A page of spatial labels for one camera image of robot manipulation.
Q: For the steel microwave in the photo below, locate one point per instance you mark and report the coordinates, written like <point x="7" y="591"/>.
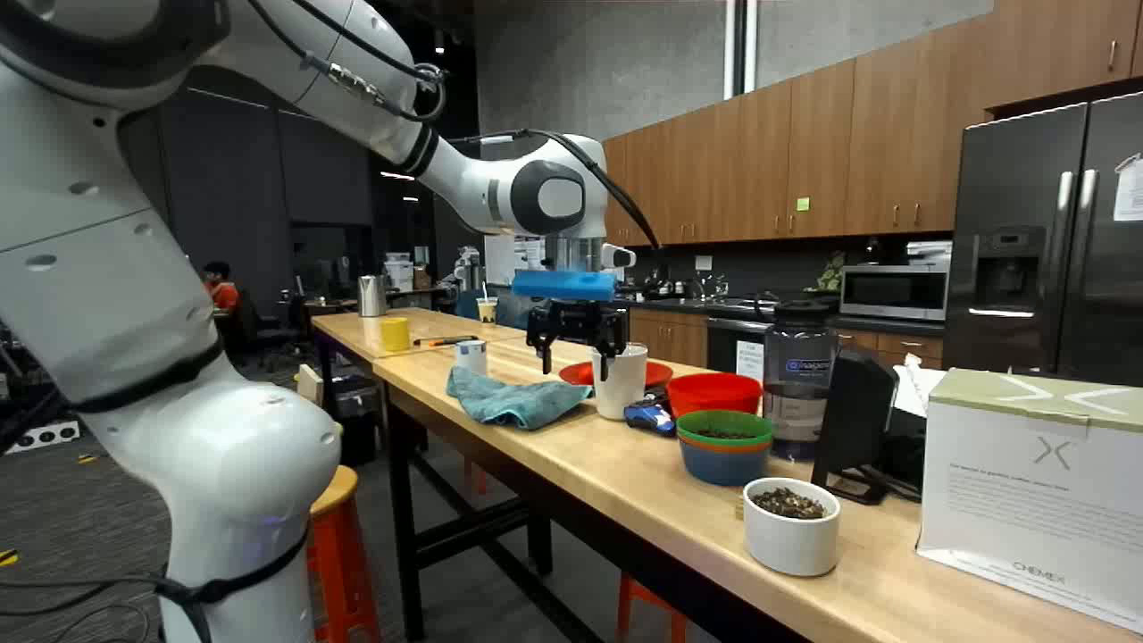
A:
<point x="894" y="293"/>

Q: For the light blue towel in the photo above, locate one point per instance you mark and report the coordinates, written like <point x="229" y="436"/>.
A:
<point x="513" y="401"/>

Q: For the red bowl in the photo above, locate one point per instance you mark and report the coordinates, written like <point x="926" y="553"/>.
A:
<point x="714" y="396"/>

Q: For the blue bowl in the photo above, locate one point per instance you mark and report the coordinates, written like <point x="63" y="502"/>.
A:
<point x="724" y="467"/>

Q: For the white cardboard box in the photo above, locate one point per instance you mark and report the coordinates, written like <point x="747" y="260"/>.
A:
<point x="1037" y="502"/>

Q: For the small blue object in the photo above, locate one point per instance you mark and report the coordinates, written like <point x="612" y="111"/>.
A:
<point x="647" y="418"/>

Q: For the black orange utility knife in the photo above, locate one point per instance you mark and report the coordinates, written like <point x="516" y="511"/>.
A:
<point x="452" y="341"/>

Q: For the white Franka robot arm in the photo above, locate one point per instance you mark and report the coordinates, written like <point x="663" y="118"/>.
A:
<point x="119" y="297"/>

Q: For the red plate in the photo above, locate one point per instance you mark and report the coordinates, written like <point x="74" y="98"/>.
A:
<point x="658" y="374"/>

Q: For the yellow mug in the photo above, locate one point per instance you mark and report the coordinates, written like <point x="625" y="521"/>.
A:
<point x="393" y="339"/>

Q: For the wooden base cabinets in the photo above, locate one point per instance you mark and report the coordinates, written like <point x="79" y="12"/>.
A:
<point x="664" y="339"/>

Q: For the tall white mug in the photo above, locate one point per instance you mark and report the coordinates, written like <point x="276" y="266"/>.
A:
<point x="621" y="385"/>

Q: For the steel oven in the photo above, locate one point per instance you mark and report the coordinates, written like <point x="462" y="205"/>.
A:
<point x="725" y="341"/>

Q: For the green potted plant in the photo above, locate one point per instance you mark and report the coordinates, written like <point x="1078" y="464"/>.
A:
<point x="830" y="278"/>

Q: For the orange metal stool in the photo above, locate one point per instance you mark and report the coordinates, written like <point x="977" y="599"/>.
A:
<point x="647" y="608"/>
<point x="343" y="560"/>

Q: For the person in orange shirt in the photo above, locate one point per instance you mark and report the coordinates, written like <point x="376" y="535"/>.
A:
<point x="222" y="293"/>

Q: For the long wooden table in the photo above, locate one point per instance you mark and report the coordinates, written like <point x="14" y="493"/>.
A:
<point x="643" y="476"/>

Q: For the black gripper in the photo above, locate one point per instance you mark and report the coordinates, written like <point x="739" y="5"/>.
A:
<point x="577" y="324"/>

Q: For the black steel refrigerator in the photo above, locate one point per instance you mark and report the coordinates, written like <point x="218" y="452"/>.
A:
<point x="1047" y="237"/>

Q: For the white ceramic bowl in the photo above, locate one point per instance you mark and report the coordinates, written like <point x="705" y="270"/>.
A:
<point x="789" y="541"/>

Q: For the small white can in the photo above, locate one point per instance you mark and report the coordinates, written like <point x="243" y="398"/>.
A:
<point x="474" y="360"/>

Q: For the wooden wall cabinets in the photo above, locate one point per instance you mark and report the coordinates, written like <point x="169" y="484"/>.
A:
<point x="833" y="156"/>

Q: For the green bowl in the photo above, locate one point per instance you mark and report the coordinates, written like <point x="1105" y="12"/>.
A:
<point x="725" y="430"/>

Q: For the white paper on refrigerator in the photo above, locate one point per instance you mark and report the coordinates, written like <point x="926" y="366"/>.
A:
<point x="1130" y="192"/>

